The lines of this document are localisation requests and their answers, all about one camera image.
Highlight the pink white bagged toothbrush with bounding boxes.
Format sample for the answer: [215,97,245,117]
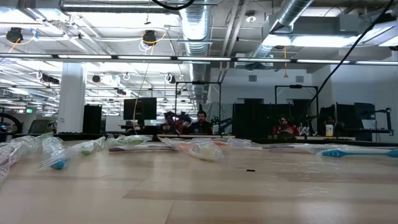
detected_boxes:
[217,138,264,149]

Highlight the person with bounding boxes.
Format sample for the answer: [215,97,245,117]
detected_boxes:
[188,110,214,136]
[162,111,177,134]
[272,114,302,140]

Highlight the wooden background table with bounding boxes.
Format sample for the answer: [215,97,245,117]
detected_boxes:
[157,134,236,139]
[294,135,357,141]

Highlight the orange white bagged toothbrush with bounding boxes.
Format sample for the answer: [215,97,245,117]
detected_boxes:
[0,138,32,184]
[160,138,225,162]

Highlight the long LED light bar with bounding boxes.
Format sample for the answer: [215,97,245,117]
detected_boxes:
[0,53,398,65]

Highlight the black background monitor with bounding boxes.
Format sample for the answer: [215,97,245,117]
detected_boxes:
[123,97,158,121]

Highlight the green white bagged toothbrush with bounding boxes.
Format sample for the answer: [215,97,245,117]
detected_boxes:
[106,134,154,147]
[11,132,53,150]

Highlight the black tall cabinet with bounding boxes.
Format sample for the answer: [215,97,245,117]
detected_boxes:
[82,104,103,134]

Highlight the round ceiling sensor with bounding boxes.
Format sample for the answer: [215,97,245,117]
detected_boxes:
[244,10,257,24]

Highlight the teal white bagged toothbrush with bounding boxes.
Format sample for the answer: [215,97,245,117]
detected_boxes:
[67,136,106,156]

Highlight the white building column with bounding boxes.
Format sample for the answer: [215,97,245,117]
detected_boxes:
[57,62,86,134]

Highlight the rectangular ceiling light panel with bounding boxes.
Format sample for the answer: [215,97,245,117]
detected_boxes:
[264,33,357,49]

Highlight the dark background monitors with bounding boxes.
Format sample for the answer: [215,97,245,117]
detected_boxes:
[319,102,377,130]

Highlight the blue white bagged toothbrush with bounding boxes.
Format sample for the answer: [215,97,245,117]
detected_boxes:
[39,136,74,171]
[310,143,398,151]
[321,148,398,159]

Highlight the grey open laptop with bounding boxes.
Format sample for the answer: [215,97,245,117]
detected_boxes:
[27,119,50,134]

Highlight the black curved hoop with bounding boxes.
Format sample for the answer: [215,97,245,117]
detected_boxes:
[0,112,20,134]

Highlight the black background rig frame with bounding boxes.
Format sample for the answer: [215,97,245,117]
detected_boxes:
[274,84,320,125]
[174,81,223,135]

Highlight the black partition wall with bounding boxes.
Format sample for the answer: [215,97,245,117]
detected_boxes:
[232,102,293,142]

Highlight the wide silver ceiling duct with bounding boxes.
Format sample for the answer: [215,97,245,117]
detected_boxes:
[177,0,213,105]

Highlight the black ceiling cable reel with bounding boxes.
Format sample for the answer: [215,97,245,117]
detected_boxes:
[6,27,24,44]
[142,29,158,45]

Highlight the yellow hanging cord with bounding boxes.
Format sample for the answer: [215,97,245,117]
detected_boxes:
[282,46,289,78]

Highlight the black left camera cable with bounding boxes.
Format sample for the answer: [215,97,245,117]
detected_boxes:
[150,0,197,11]

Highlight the slanted silver ceiling duct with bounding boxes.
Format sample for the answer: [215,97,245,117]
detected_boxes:
[250,0,314,60]

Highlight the long black right arm cable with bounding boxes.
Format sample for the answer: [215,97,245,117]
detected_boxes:
[298,0,396,118]

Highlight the black aluminium rig frame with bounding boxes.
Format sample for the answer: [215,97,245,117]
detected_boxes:
[0,132,398,147]

